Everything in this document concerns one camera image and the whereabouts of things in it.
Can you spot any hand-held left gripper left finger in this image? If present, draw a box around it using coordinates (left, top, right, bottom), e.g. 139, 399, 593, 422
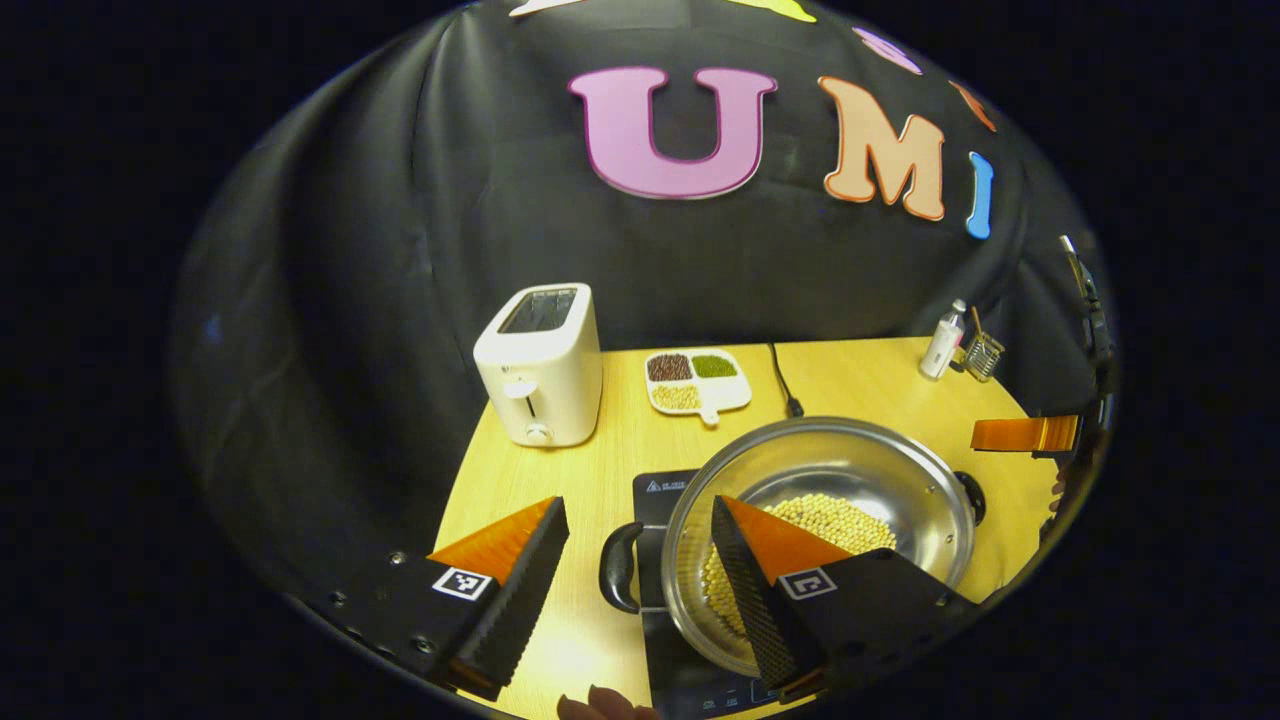
320, 496, 571, 701

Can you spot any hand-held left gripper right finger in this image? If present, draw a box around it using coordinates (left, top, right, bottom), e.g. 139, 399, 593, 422
710, 494, 981, 704

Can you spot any black induction cooktop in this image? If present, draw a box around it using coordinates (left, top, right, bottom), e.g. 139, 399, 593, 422
632, 468, 801, 720

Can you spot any steel pot with black handles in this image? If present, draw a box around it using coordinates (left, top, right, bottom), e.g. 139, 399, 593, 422
598, 416, 988, 679

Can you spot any clear bottle with white label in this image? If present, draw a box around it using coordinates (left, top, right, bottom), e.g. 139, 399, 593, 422
919, 298, 968, 381

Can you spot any pile of yellow soybeans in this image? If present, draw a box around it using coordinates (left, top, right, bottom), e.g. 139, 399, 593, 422
700, 493, 898, 641

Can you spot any white toaster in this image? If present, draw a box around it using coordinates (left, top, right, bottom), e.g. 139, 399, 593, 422
473, 283, 604, 448

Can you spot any white divided dish of beans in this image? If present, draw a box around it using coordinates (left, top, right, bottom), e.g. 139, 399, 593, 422
645, 348, 753, 427

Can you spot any wire utensil holder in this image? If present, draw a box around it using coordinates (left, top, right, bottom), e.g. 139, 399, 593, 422
962, 330, 1005, 383

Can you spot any black power cable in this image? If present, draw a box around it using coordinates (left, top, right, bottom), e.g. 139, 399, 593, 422
768, 343, 804, 419

